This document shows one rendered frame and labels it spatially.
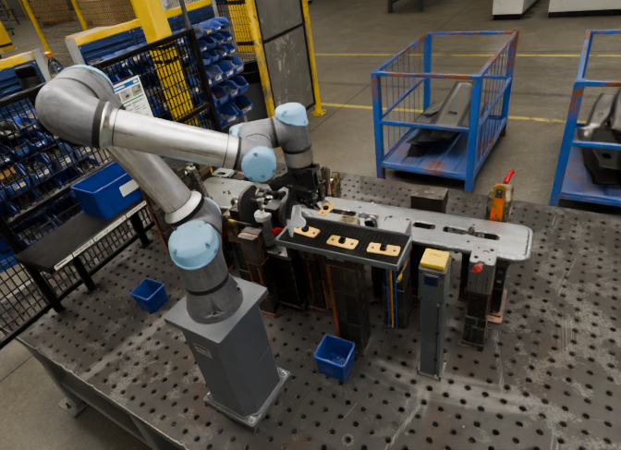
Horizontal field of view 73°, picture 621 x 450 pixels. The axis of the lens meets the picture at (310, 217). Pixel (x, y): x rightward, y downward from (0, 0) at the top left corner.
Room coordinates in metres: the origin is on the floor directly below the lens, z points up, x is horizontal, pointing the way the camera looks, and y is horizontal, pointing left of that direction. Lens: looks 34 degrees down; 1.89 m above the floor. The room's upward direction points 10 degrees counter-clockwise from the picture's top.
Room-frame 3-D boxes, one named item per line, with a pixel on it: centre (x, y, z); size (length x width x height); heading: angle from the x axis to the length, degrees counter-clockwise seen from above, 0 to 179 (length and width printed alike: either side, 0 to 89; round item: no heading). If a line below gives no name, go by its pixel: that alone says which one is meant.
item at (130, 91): (1.99, 0.74, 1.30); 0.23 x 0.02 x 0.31; 147
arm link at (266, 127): (0.98, 0.10, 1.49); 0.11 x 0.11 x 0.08; 5
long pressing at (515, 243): (1.35, -0.08, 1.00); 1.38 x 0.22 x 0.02; 57
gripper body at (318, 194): (1.00, 0.00, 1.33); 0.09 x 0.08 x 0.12; 50
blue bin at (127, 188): (1.68, 0.80, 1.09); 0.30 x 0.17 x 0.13; 143
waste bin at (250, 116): (4.87, 0.34, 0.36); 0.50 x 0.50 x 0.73
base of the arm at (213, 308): (0.84, 0.29, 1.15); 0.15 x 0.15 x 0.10
